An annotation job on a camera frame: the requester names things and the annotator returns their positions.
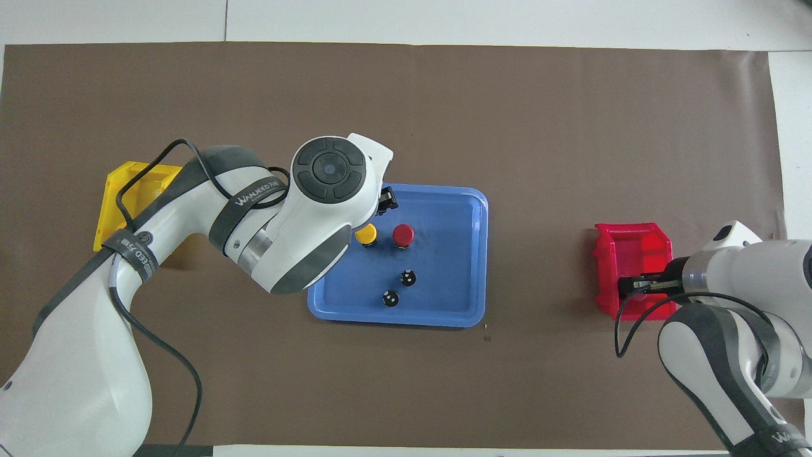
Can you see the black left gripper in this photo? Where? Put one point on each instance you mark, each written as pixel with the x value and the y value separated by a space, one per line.
pixel 387 201

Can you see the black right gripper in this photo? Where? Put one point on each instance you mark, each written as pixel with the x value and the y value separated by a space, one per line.
pixel 674 279

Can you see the red push button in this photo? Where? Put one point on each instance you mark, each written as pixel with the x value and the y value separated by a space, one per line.
pixel 403 235

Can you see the yellow push button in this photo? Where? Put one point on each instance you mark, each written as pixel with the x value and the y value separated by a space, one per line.
pixel 366 234

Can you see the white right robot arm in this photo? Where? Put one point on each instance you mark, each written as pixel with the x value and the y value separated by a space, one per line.
pixel 748 266

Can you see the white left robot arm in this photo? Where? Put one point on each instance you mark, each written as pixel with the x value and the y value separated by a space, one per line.
pixel 76 381

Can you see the blue plastic tray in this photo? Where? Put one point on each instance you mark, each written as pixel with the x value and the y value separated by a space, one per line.
pixel 444 285

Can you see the red plastic storage bin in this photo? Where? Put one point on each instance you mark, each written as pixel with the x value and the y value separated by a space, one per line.
pixel 653 254

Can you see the black cylindrical capacitor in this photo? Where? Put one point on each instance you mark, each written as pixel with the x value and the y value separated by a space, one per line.
pixel 408 277
pixel 390 298

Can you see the brown paper table mat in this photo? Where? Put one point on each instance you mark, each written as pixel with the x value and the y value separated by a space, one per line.
pixel 507 95

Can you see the yellow plastic storage bin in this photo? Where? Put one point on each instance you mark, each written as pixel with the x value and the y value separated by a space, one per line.
pixel 111 203

